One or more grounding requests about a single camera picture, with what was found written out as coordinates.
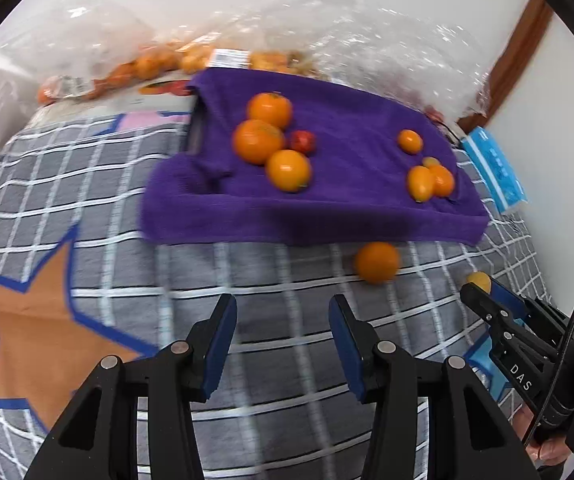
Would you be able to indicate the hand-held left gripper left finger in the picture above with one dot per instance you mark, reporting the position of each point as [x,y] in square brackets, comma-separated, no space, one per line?
[219,345]

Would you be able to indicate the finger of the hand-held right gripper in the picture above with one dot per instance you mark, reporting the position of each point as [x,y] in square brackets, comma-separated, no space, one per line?
[512,302]
[487,307]

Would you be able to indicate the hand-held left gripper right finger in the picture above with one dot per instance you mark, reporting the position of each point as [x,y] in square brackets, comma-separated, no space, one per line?
[344,345]

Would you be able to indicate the small yellow fruit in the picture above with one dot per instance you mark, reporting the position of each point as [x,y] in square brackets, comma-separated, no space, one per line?
[479,281]

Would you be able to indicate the oblong orange kumquat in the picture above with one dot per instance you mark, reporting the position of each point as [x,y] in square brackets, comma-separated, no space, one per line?
[421,182]

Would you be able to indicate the yellow-green small fruit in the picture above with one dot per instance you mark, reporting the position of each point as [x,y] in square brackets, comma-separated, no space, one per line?
[431,161]

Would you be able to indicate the medium orange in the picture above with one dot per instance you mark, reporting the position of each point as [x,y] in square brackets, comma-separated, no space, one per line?
[288,170]

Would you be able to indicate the red tomato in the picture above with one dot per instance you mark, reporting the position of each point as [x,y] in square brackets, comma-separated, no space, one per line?
[302,141]

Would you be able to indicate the large orange with stem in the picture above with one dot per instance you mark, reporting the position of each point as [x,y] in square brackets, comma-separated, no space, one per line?
[269,110]

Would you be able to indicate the clear bag of brown fruits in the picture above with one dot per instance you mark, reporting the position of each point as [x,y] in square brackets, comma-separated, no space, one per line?
[302,63]

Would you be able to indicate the person's right hand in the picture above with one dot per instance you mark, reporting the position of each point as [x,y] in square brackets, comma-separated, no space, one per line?
[549,452]

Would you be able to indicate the grey checked blanket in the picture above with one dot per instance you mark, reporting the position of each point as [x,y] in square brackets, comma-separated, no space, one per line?
[267,270]

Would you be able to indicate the blue tissue pack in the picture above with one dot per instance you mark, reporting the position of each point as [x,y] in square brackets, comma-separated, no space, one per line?
[497,170]

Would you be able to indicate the purple towel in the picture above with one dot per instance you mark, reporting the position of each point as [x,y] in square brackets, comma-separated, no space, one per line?
[347,210]

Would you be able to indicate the clear bag of cherry tomatoes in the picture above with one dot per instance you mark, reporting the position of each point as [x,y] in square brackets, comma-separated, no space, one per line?
[432,85]

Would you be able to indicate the printed white sheet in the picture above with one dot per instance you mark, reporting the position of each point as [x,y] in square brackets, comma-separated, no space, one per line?
[117,105]

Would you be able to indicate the clear bag of kumquats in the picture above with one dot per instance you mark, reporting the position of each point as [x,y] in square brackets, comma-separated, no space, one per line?
[192,60]

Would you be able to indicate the clear bag of mandarins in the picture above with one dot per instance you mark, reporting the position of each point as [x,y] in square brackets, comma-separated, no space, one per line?
[92,82]

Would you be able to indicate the empty clear plastic bag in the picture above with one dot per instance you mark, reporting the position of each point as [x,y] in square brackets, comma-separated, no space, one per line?
[317,10]

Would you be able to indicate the wooden door frame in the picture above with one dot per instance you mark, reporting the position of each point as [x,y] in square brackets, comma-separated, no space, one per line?
[512,60]

